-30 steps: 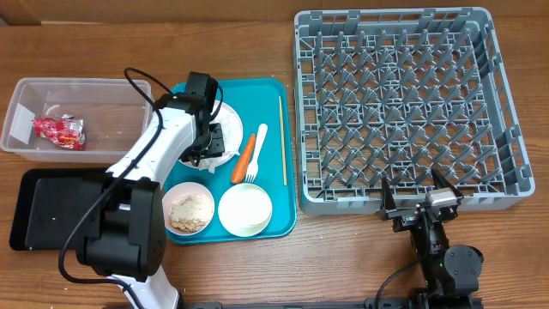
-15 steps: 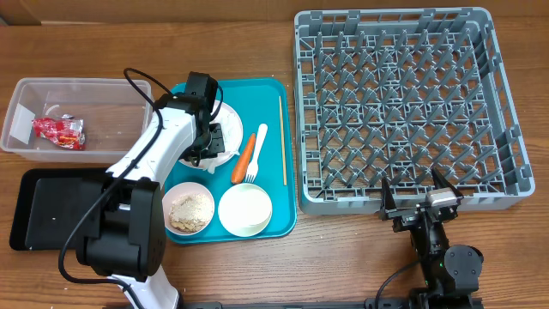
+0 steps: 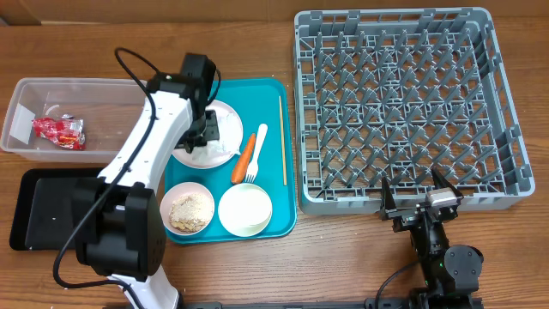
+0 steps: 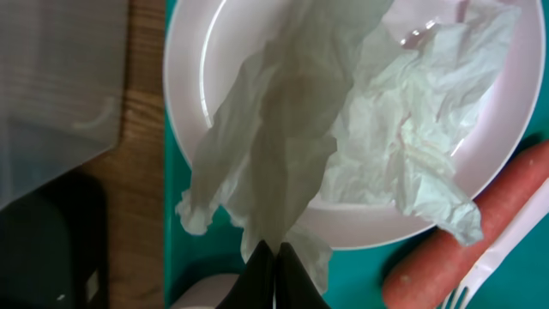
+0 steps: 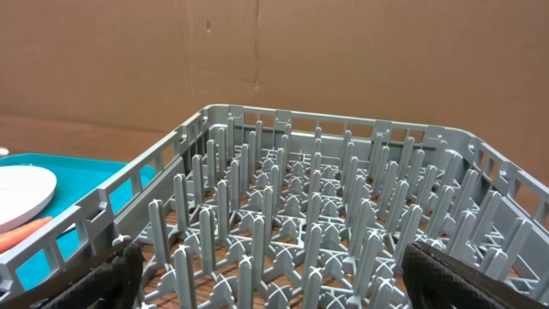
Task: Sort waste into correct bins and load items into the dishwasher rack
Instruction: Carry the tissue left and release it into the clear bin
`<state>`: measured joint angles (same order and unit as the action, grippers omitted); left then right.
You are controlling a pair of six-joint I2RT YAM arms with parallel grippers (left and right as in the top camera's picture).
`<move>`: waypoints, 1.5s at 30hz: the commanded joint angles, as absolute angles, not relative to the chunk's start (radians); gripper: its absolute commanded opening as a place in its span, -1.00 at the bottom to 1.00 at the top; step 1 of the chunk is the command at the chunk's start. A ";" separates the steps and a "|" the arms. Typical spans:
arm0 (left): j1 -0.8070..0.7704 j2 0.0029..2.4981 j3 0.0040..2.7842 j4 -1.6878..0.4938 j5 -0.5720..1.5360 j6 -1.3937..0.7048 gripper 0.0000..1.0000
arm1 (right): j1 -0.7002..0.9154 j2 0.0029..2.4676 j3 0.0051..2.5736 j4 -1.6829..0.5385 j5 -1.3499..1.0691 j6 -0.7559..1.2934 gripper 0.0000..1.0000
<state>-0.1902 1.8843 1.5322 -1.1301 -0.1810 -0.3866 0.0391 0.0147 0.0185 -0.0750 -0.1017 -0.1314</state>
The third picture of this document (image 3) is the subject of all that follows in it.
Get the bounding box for red snack wrapper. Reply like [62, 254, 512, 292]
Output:
[32, 117, 86, 150]

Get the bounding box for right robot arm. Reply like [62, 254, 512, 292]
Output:
[365, 168, 484, 309]

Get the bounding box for clear plastic bin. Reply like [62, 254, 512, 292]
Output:
[1, 77, 145, 163]

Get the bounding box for white tissue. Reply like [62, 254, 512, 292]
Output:
[190, 112, 243, 165]

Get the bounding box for pink bowl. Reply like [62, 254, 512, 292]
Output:
[160, 182, 215, 236]

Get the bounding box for teal serving tray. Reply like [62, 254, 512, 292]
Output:
[164, 78, 297, 239]

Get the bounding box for white plastic fork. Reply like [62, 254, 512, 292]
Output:
[244, 124, 268, 183]

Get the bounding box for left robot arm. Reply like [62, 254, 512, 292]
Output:
[67, 53, 221, 308]

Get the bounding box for grey dishwasher rack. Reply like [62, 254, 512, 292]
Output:
[293, 7, 535, 215]

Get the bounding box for black plastic tray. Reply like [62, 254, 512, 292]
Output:
[9, 167, 101, 251]

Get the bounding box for orange carrot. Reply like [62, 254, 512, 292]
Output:
[231, 133, 256, 185]

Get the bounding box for white bowl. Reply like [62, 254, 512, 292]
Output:
[218, 183, 273, 238]

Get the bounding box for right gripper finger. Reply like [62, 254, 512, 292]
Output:
[379, 177, 396, 220]
[431, 167, 455, 191]

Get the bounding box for food scraps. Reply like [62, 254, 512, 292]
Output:
[169, 193, 214, 233]

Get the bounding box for wooden chopstick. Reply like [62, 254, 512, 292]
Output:
[279, 96, 287, 186]

